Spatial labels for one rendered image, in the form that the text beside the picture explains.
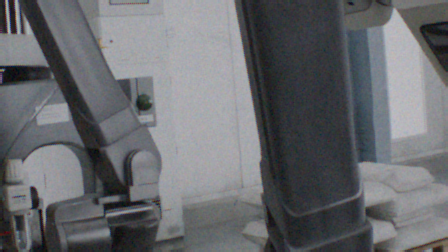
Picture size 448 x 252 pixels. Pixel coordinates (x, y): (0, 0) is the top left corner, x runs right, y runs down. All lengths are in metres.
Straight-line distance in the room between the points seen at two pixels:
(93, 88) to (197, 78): 5.12
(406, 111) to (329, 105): 7.17
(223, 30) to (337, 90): 5.63
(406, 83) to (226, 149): 2.54
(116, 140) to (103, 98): 0.05
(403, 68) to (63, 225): 6.96
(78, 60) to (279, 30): 0.38
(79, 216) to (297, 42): 0.41
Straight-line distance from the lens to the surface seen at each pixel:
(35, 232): 1.08
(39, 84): 1.05
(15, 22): 3.93
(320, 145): 0.38
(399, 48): 7.49
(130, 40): 4.87
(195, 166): 5.80
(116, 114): 0.69
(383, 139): 6.75
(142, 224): 0.71
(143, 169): 0.69
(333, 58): 0.36
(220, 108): 5.92
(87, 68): 0.69
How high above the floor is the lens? 1.31
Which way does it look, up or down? 4 degrees down
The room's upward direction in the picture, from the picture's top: 5 degrees counter-clockwise
